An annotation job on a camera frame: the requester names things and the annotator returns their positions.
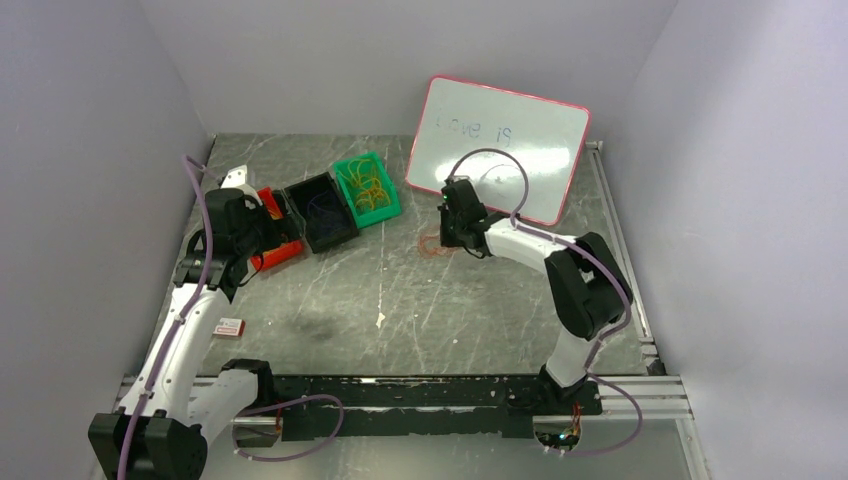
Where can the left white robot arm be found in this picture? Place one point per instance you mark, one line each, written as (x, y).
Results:
(160, 430)

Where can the small red white box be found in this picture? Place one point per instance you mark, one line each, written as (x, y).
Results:
(229, 327)

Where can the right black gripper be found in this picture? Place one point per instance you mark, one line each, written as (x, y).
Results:
(446, 239)

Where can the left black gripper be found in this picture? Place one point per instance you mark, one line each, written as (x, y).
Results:
(285, 230)

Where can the black plastic bin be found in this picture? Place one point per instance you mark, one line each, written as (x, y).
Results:
(325, 217)

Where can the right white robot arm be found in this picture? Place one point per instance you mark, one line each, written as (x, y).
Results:
(591, 296)

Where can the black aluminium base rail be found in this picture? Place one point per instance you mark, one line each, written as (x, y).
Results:
(517, 406)

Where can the pink framed whiteboard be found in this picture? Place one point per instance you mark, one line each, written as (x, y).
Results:
(520, 151)

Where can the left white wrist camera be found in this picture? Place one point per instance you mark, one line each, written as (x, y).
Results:
(242, 179)

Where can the green plastic bin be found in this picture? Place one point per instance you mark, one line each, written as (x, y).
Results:
(367, 188)

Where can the red plastic bin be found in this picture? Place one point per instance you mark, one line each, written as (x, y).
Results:
(263, 261)

